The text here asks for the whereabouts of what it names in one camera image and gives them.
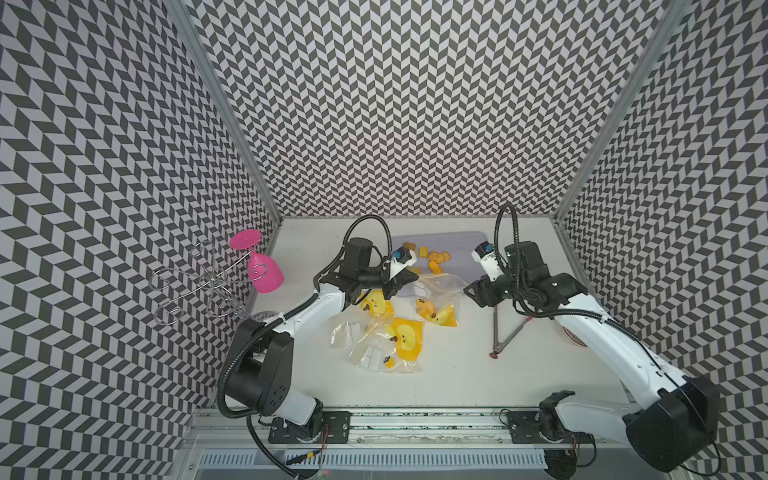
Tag orange fish shaped cookie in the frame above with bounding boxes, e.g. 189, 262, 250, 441
428, 260, 443, 274

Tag duck print resealable bag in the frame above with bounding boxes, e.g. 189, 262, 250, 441
414, 273, 467, 328

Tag lavender plastic tray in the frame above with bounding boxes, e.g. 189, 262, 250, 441
392, 231, 487, 283

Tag red metal tongs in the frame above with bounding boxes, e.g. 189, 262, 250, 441
489, 307, 533, 359

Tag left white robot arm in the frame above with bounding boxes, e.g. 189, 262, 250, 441
216, 237, 418, 440

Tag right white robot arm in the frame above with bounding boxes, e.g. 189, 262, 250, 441
464, 241, 720, 472

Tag pink plastic wine glass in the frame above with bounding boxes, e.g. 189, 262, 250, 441
229, 229, 284, 294

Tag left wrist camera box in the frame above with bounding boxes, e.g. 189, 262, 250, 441
389, 246, 418, 280

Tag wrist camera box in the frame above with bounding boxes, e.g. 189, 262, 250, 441
472, 241, 503, 282
389, 246, 418, 280

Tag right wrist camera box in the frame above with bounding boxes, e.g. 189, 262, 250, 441
472, 241, 503, 282

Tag chrome wire glass rack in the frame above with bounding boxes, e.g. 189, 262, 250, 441
148, 240, 251, 327

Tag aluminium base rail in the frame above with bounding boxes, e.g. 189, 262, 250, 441
167, 407, 664, 479

